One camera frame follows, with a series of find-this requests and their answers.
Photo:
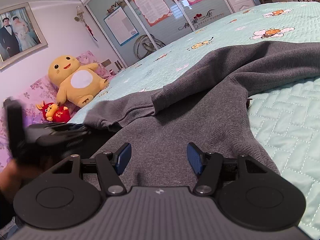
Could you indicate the orange-bordered paper poster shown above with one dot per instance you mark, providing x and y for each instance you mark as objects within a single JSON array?
[{"x": 152, "y": 5}]

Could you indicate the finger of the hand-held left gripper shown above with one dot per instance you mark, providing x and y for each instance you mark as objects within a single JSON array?
[{"x": 80, "y": 128}]

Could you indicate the red plush toy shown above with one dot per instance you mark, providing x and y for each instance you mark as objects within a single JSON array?
[{"x": 58, "y": 113}]

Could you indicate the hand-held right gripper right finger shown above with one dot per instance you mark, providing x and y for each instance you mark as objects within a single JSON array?
[{"x": 195, "y": 158}]

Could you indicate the yellow plush toy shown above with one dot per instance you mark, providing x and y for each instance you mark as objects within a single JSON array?
[{"x": 80, "y": 80}]

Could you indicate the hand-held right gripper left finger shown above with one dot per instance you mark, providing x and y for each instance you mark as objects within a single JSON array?
[{"x": 123, "y": 158}]

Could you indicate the wall lamp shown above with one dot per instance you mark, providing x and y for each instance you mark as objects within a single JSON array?
[{"x": 80, "y": 13}]

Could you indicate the grey sweater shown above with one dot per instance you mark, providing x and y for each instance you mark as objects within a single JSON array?
[{"x": 175, "y": 120}]

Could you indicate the sliding door wardrobe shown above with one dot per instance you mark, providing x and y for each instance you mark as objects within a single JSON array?
[{"x": 170, "y": 30}]

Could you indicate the framed wedding photo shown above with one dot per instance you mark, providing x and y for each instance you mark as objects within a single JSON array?
[{"x": 17, "y": 35}]

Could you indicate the person's left hand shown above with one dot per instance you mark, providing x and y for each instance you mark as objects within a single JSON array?
[{"x": 15, "y": 177}]

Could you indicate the red knot ornament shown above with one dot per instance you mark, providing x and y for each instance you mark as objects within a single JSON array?
[{"x": 91, "y": 33}]

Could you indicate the blue-bordered paper poster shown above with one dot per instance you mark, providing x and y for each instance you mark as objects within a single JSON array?
[{"x": 121, "y": 26}]

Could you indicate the light green printed bedspread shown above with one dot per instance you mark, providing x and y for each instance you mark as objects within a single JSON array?
[{"x": 287, "y": 130}]

